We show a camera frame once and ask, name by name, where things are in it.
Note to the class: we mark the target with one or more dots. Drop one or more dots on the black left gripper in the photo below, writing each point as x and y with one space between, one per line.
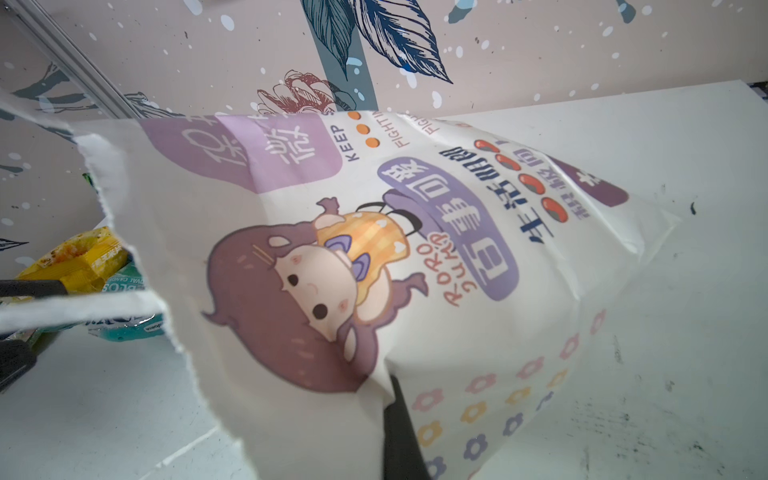
18 356

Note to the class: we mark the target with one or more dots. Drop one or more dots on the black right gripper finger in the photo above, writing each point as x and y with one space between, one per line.
402 459

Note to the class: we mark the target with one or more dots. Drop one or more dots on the yellow corn chips packet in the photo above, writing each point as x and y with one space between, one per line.
83 263

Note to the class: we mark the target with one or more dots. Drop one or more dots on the teal Fox's candy bag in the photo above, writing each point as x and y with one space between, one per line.
120 329

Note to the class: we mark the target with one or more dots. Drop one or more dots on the white patterned paper bag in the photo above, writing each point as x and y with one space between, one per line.
300 260

